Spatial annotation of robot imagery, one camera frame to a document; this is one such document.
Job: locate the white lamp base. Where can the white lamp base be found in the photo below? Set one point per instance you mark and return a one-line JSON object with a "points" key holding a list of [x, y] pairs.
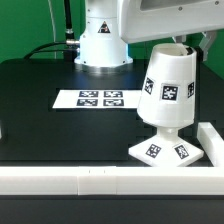
{"points": [[166, 149]]}

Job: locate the white marker sheet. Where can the white marker sheet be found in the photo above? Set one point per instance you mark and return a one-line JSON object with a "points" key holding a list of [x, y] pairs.
{"points": [[97, 99]]}

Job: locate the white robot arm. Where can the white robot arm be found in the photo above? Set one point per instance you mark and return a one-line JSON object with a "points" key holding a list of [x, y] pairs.
{"points": [[113, 24]]}

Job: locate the white lamp shade cone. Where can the white lamp shade cone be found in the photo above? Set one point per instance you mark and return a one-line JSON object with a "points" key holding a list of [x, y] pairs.
{"points": [[168, 92]]}

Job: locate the white front fence bar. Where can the white front fence bar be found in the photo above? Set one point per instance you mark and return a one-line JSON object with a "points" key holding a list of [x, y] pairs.
{"points": [[111, 181]]}

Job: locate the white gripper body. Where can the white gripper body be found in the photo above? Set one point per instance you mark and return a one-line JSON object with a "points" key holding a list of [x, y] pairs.
{"points": [[144, 20]]}

